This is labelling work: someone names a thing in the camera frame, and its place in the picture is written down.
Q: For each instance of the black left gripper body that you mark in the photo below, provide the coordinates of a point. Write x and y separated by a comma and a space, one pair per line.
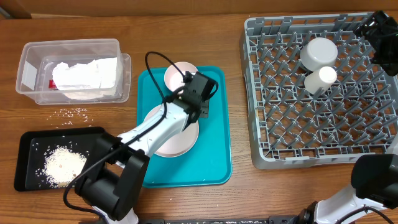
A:
204, 107

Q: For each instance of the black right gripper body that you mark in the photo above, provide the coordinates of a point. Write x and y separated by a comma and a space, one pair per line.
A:
384, 38

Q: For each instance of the pink plastic bowl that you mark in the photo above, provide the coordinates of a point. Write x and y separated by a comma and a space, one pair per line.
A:
173, 78

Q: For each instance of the pink round plate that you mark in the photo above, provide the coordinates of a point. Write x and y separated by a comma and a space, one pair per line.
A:
173, 136

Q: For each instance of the grey plastic bowl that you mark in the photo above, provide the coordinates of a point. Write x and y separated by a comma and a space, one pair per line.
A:
319, 52

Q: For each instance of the white plastic cup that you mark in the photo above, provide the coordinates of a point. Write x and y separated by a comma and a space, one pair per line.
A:
321, 78

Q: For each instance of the white napkin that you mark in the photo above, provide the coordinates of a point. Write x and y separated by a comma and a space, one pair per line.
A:
79, 76
103, 72

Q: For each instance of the red snack wrapper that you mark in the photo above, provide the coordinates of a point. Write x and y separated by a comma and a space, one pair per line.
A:
52, 85

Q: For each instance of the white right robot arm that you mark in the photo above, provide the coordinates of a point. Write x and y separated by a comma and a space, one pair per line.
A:
373, 186

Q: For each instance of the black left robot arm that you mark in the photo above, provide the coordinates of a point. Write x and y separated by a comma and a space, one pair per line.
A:
112, 177

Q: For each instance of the grey dishwasher rack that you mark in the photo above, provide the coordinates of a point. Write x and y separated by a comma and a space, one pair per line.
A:
292, 128

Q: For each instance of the teal plastic tray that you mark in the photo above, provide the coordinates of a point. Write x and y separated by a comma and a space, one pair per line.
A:
209, 161

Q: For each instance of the clear plastic bin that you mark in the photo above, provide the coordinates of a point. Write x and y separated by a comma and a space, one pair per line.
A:
46, 55

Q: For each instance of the scattered rice grains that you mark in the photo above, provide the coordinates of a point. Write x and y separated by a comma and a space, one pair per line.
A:
69, 118

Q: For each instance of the pile of white rice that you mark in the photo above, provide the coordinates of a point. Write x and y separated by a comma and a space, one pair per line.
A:
61, 166

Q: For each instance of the black tray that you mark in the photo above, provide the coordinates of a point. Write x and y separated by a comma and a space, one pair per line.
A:
33, 144

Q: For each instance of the white label sticker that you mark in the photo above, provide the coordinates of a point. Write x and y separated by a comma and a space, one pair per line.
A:
29, 75

